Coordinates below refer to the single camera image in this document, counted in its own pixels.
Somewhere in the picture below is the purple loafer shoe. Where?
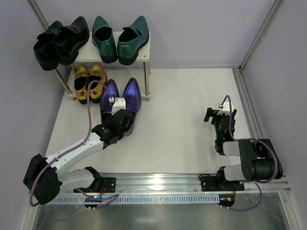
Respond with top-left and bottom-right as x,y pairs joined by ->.
123,78 -> 142,136
99,79 -> 119,123

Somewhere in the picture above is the gold loafer shoe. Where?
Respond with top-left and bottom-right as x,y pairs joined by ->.
88,62 -> 107,104
74,64 -> 90,104

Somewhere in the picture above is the green loafer shoe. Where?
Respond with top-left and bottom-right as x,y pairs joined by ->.
92,16 -> 118,64
117,15 -> 149,65

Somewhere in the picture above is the black loafer shoe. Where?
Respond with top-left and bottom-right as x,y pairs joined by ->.
33,21 -> 63,71
52,16 -> 89,65

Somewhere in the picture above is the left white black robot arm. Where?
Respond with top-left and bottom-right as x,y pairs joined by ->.
23,109 -> 134,207

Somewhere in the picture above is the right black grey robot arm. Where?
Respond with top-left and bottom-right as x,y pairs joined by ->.
199,108 -> 283,191

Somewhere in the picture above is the white two-tier shoe shelf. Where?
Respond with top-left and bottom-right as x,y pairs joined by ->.
53,39 -> 151,102

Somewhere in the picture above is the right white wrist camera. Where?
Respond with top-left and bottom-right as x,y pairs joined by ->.
217,102 -> 233,116

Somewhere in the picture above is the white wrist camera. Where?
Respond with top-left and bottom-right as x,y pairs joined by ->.
109,97 -> 126,115
217,102 -> 233,116

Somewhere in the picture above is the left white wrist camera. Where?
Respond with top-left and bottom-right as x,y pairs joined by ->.
109,97 -> 126,115

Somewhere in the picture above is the right aluminium side rail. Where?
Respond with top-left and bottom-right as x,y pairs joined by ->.
232,67 -> 264,139

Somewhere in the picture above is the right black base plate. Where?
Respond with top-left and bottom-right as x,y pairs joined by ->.
199,174 -> 245,192

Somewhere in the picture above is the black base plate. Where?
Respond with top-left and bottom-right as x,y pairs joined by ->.
79,177 -> 116,194
199,174 -> 245,192

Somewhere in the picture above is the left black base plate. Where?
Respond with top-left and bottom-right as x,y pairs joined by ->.
79,177 -> 116,194

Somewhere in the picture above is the aluminium mounting rail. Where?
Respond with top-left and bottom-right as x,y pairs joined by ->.
28,172 -> 291,195

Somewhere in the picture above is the grey slotted cable duct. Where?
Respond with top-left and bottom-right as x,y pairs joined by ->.
49,194 -> 220,205

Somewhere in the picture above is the right aluminium frame post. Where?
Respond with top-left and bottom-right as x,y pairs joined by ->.
239,0 -> 285,72

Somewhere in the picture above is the aluminium frame post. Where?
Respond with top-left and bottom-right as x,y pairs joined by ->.
239,0 -> 285,72
27,0 -> 49,30

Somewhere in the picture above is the left aluminium frame post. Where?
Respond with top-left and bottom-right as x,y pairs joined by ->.
27,0 -> 49,30

